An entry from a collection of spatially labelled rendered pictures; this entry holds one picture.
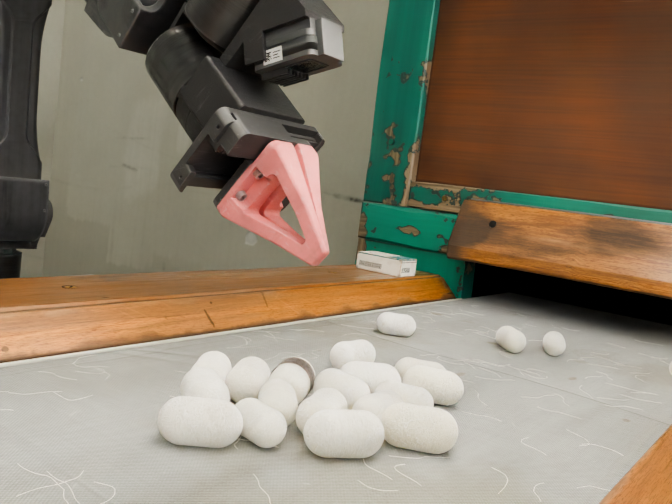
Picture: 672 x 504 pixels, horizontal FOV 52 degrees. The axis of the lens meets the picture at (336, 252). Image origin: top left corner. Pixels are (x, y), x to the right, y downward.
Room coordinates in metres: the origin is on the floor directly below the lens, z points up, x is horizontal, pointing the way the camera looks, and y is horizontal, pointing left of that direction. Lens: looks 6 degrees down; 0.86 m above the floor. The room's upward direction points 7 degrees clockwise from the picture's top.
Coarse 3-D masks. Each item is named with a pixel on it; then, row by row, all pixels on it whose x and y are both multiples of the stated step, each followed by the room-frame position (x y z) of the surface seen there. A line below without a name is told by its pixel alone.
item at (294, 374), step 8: (280, 368) 0.36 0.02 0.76; (288, 368) 0.36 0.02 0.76; (296, 368) 0.36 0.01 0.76; (312, 368) 0.38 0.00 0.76; (272, 376) 0.36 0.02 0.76; (280, 376) 0.35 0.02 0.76; (288, 376) 0.35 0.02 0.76; (296, 376) 0.35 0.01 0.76; (304, 376) 0.36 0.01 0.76; (296, 384) 0.35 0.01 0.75; (304, 384) 0.36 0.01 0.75; (296, 392) 0.35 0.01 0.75; (304, 392) 0.36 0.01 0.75
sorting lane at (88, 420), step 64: (320, 320) 0.60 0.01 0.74; (448, 320) 0.68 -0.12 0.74; (512, 320) 0.72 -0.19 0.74; (0, 384) 0.34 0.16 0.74; (64, 384) 0.35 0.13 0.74; (128, 384) 0.36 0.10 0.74; (512, 384) 0.46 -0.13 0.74; (576, 384) 0.49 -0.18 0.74; (640, 384) 0.51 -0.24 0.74; (0, 448) 0.27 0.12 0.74; (64, 448) 0.27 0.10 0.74; (128, 448) 0.28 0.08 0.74; (192, 448) 0.29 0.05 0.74; (256, 448) 0.30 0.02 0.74; (384, 448) 0.32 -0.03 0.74; (512, 448) 0.34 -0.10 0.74; (576, 448) 0.35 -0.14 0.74; (640, 448) 0.36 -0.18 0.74
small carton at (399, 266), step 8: (360, 256) 0.80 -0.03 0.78; (368, 256) 0.79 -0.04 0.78; (376, 256) 0.79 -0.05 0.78; (384, 256) 0.78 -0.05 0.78; (392, 256) 0.79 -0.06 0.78; (400, 256) 0.80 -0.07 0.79; (360, 264) 0.80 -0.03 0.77; (368, 264) 0.79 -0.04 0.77; (376, 264) 0.78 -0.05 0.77; (384, 264) 0.78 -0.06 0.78; (392, 264) 0.77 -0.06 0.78; (400, 264) 0.77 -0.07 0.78; (408, 264) 0.78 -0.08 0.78; (384, 272) 0.78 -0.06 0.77; (392, 272) 0.77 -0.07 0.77; (400, 272) 0.77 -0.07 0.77; (408, 272) 0.78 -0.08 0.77
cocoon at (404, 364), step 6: (402, 360) 0.42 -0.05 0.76; (408, 360) 0.42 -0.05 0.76; (414, 360) 0.42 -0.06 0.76; (420, 360) 0.42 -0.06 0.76; (396, 366) 0.42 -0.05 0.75; (402, 366) 0.42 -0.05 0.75; (408, 366) 0.42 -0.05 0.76; (432, 366) 0.41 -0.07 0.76; (438, 366) 0.42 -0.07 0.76; (402, 372) 0.41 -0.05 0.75; (402, 378) 0.41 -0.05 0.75
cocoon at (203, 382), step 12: (192, 372) 0.34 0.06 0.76; (204, 372) 0.33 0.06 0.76; (216, 372) 0.34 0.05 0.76; (192, 384) 0.32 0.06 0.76; (204, 384) 0.32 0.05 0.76; (216, 384) 0.32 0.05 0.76; (192, 396) 0.32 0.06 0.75; (204, 396) 0.32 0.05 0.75; (216, 396) 0.32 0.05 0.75; (228, 396) 0.32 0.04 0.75
